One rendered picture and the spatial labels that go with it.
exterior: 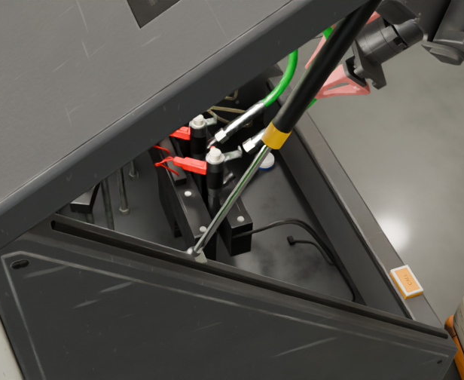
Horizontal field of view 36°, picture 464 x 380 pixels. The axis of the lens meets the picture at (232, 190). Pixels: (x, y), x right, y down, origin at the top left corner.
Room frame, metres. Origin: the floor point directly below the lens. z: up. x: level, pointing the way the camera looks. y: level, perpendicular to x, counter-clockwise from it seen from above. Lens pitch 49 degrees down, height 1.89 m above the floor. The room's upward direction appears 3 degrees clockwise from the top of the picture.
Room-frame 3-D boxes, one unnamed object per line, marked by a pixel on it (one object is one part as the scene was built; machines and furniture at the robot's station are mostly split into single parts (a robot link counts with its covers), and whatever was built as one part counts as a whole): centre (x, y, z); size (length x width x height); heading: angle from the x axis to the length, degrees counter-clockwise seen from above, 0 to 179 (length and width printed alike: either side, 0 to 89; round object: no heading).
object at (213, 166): (0.76, 0.02, 0.99); 0.05 x 0.03 x 0.21; 112
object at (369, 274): (0.85, -0.19, 0.87); 0.62 x 0.04 x 0.16; 22
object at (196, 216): (0.87, 0.07, 0.91); 0.34 x 0.10 x 0.15; 22
